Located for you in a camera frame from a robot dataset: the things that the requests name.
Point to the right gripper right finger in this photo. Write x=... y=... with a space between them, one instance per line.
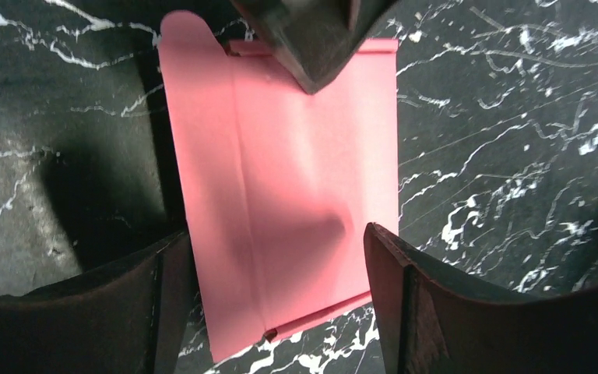
x=435 y=318

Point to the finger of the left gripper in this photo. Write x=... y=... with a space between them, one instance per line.
x=313 y=40

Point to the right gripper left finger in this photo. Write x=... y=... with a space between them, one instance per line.
x=127 y=316

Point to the pink paper box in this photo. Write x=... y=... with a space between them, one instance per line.
x=278 y=185

